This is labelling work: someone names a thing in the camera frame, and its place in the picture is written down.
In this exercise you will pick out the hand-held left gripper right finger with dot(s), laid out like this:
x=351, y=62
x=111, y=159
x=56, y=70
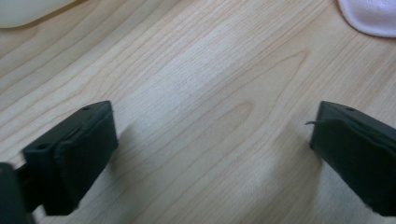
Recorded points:
x=358, y=161

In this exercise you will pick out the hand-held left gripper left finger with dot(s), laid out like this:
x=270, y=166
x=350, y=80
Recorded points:
x=71, y=161

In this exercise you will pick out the pink white cloth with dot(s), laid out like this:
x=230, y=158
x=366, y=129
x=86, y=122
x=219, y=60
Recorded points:
x=370, y=15

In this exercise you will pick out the white compartment storage box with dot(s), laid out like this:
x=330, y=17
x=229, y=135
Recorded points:
x=28, y=11

